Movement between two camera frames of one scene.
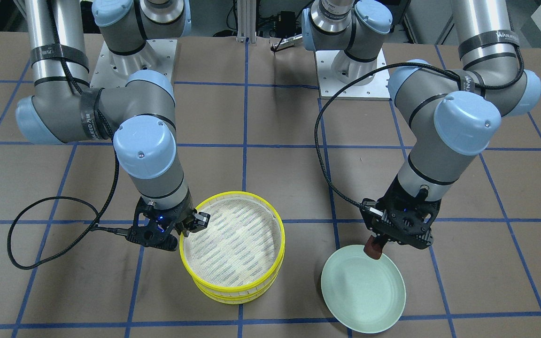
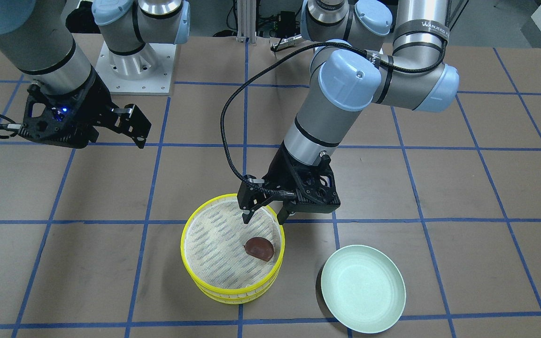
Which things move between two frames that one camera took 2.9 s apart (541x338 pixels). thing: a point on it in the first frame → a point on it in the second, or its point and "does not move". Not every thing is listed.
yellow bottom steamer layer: [229, 300] does not move
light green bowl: [364, 295] does not move
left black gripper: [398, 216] → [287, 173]
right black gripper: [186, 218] → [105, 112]
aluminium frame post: [246, 10] does not move
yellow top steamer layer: [241, 249] does not move
